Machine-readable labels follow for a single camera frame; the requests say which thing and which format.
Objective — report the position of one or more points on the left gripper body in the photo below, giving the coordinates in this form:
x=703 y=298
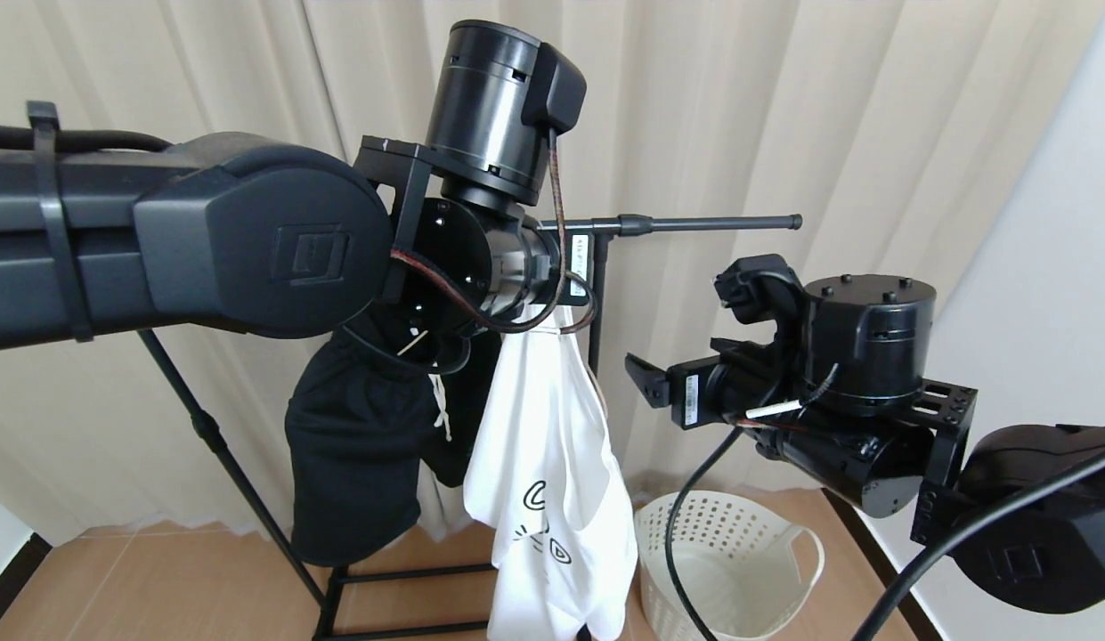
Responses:
x=463 y=258

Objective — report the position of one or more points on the beige curtain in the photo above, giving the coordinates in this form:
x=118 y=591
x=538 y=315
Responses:
x=784 y=107

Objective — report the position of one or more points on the black shorts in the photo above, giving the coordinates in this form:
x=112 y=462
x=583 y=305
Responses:
x=356 y=463

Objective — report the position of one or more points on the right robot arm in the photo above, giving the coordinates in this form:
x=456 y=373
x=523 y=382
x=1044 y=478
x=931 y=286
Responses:
x=873 y=347

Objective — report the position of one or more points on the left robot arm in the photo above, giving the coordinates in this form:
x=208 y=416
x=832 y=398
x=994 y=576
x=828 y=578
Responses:
x=205 y=240

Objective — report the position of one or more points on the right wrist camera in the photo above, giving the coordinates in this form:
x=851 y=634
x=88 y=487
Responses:
x=757 y=285

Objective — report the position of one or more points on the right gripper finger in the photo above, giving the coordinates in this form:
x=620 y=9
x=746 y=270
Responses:
x=652 y=385

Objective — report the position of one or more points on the white printed t-shirt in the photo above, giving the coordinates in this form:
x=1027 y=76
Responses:
x=534 y=427

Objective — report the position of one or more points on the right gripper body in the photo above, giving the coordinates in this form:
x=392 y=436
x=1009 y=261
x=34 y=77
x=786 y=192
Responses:
x=828 y=454

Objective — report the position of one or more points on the white laundry basket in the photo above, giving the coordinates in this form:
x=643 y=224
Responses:
x=766 y=605

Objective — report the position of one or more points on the black clothes rack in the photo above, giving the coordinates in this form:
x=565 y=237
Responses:
x=712 y=223

